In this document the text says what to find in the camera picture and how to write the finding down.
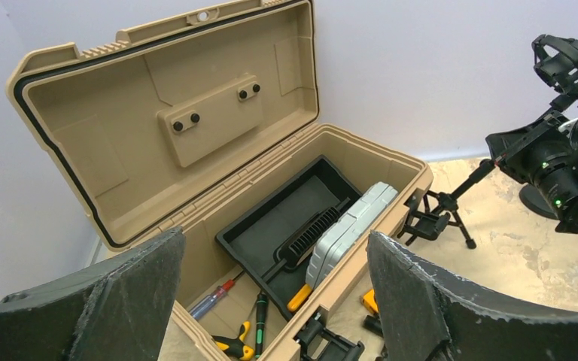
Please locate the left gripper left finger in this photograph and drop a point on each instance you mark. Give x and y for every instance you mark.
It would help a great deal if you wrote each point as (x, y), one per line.
(116, 309)

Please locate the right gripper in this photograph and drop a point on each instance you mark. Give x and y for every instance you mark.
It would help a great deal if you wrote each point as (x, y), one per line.
(541, 155)

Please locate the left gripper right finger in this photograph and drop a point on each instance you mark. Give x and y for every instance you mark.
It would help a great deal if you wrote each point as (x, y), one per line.
(430, 313)

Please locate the black tripod microphone stand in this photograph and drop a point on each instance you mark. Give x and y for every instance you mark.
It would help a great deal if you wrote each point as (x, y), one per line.
(556, 64)

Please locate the black round base stand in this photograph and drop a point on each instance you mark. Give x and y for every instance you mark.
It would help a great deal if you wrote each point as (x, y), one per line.
(531, 198)

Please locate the black cylindrical tool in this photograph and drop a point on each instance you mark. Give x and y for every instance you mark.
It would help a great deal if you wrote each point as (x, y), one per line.
(373, 325)

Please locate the yellow tape measure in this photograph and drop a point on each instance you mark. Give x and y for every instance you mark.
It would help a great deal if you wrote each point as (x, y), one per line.
(368, 300)

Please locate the red clear screwdriver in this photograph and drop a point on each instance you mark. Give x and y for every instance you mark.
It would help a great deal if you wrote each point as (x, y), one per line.
(203, 306)

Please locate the grey plastic case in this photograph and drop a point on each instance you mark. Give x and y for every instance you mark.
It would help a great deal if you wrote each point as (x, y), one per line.
(336, 241)

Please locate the green black screwdriver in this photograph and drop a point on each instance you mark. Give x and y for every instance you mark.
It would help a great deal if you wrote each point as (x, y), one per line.
(261, 305)

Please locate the black toolbox tray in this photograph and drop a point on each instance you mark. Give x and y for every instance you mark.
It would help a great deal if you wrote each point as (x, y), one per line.
(272, 241)

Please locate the tan plastic toolbox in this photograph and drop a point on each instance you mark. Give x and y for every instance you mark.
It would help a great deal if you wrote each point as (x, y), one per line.
(190, 121)

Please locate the yellow handled tool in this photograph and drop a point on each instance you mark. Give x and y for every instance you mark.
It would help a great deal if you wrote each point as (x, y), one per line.
(299, 298)

